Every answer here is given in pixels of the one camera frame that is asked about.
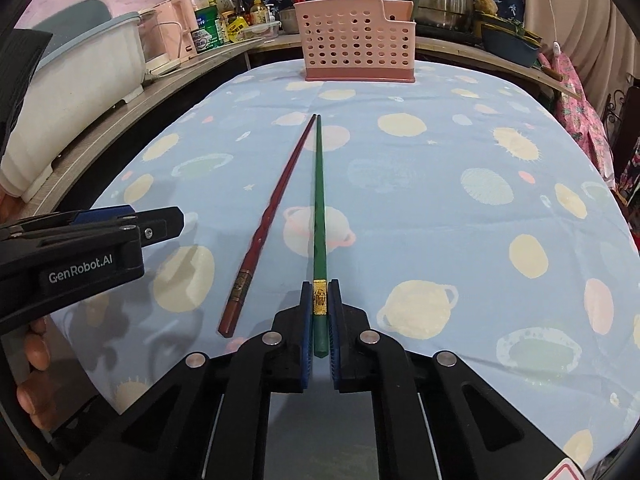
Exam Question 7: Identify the blue basin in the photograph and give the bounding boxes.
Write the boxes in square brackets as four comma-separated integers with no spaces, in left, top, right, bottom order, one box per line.
[480,22,543,68]

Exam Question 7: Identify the pink perforated utensil basket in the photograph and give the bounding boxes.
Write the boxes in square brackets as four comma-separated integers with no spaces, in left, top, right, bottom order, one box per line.
[294,0,418,83]

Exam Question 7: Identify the green printed carton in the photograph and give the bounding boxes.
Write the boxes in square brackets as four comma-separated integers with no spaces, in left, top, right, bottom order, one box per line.
[194,6,223,36]

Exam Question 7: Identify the dark red chopstick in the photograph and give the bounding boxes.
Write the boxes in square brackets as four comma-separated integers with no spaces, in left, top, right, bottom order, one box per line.
[217,114,318,338]

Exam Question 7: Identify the white power cable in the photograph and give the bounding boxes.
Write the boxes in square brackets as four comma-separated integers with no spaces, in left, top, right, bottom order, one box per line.
[142,20,183,85]

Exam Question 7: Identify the person's left hand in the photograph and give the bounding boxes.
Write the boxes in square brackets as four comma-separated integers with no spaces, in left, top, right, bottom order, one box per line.
[15,316,57,432]

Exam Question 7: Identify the green chopstick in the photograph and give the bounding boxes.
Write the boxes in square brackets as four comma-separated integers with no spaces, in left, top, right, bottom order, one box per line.
[311,115,332,360]

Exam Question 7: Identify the pink kitchen appliance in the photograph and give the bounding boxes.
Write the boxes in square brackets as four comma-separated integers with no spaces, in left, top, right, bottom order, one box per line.
[139,0,198,73]

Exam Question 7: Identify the white cord with switch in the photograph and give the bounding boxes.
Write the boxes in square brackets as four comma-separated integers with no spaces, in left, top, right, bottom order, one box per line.
[542,0,563,58]

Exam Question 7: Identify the white tub with blue rim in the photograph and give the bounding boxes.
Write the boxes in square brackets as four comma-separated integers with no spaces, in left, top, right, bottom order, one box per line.
[0,0,147,201]

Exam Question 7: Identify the yellow snack packet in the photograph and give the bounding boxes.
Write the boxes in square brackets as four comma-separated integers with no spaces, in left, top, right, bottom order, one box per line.
[226,15,251,43]

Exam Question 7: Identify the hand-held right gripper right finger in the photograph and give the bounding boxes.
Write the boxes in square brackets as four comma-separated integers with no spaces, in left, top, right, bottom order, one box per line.
[326,280,571,480]

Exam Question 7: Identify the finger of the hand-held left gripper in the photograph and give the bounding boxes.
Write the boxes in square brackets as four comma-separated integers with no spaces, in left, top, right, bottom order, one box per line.
[0,206,185,253]
[0,205,137,231]

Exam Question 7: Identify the pink floral cloth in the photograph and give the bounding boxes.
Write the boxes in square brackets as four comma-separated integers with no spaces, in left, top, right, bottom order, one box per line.
[540,52,618,191]

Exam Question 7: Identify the light blue planet print tablecloth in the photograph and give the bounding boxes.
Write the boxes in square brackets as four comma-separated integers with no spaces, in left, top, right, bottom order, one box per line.
[50,60,638,480]

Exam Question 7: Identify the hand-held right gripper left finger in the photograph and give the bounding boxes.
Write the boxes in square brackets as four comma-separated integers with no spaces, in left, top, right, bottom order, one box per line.
[47,280,317,480]

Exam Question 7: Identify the black ribbed object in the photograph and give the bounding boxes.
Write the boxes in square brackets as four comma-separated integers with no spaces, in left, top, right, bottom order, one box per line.
[0,29,54,161]

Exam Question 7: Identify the white green labelled jar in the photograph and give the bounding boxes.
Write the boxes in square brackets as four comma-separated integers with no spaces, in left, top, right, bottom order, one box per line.
[191,27,221,55]

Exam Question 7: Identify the beige curtain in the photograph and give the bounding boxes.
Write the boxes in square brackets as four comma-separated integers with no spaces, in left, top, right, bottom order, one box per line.
[520,0,640,111]

